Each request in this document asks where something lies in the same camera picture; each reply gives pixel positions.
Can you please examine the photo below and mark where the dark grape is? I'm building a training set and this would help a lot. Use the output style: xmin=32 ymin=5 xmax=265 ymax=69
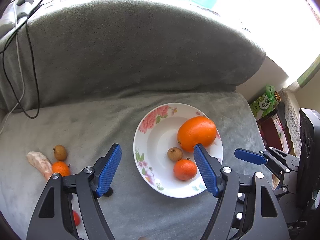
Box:
xmin=103 ymin=187 xmax=113 ymax=197

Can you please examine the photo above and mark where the mandarin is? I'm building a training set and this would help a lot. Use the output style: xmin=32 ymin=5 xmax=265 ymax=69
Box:
xmin=52 ymin=161 xmax=71 ymax=177
xmin=174 ymin=159 xmax=197 ymax=181

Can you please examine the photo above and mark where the red cherry tomato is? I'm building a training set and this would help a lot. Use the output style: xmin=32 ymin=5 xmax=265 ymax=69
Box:
xmin=73 ymin=211 xmax=80 ymax=226

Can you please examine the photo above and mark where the peeled pomelo segment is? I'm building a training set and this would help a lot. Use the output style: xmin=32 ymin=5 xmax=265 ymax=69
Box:
xmin=27 ymin=151 xmax=53 ymax=180

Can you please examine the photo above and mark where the mandarin in plate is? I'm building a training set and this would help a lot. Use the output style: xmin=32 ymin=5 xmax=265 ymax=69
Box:
xmin=174 ymin=159 xmax=197 ymax=181

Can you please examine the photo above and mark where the longan on sofa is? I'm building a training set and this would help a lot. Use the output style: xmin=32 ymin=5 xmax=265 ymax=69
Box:
xmin=53 ymin=145 xmax=67 ymax=161

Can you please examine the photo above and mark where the green snack package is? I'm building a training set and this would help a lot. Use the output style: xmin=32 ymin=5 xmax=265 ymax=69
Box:
xmin=249 ymin=85 xmax=281 ymax=121

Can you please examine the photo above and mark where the grey sofa seat cushion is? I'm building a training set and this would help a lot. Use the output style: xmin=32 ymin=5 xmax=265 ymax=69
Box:
xmin=1 ymin=92 xmax=272 ymax=239

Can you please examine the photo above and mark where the large orange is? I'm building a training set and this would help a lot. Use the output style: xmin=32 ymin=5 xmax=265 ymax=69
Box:
xmin=177 ymin=116 xmax=217 ymax=152

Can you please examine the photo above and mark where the longan in plate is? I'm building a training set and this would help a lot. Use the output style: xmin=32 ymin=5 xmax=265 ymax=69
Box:
xmin=167 ymin=147 xmax=183 ymax=162

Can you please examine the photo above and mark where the white lace cloth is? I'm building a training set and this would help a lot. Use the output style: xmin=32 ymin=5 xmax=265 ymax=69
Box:
xmin=281 ymin=89 xmax=302 ymax=158

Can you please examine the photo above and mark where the white floral plate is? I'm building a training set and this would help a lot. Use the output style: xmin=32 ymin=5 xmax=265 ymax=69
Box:
xmin=132 ymin=102 xmax=224 ymax=199

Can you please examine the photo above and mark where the grey sofa back cushion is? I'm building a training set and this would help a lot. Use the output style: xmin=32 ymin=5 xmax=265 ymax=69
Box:
xmin=0 ymin=0 xmax=267 ymax=113

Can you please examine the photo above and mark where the black cable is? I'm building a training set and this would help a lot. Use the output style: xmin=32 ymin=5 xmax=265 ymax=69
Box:
xmin=0 ymin=0 xmax=77 ymax=119

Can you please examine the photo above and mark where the white cable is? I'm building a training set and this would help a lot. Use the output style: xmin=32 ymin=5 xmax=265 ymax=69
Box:
xmin=0 ymin=2 xmax=26 ymax=136

